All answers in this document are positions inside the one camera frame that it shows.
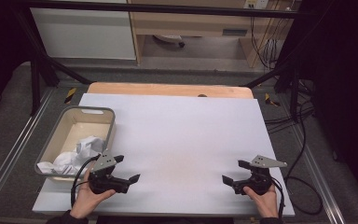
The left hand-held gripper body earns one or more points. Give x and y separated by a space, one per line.
105 182

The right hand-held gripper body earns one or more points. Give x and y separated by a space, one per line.
258 182

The white cloth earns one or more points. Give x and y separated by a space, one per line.
74 158

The beige basket with grey rim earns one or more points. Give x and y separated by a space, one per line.
74 124

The person's right hand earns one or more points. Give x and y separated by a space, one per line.
265 202

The person's left hand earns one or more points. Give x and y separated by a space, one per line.
85 199

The yellow and black floor tape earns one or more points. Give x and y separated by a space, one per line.
272 101
70 95

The white table board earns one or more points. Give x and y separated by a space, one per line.
183 124

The black metal stand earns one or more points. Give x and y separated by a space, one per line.
293 84
35 77

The white cabinet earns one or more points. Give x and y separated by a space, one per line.
84 34

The white office chair base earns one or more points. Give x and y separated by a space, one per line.
167 38

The light wooden desk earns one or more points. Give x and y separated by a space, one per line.
192 23

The aluminium floor rail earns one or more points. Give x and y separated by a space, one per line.
320 180
15 146

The black horizontal frame bar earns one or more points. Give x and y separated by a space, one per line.
167 8

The white wall socket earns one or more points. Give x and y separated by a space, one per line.
256 3

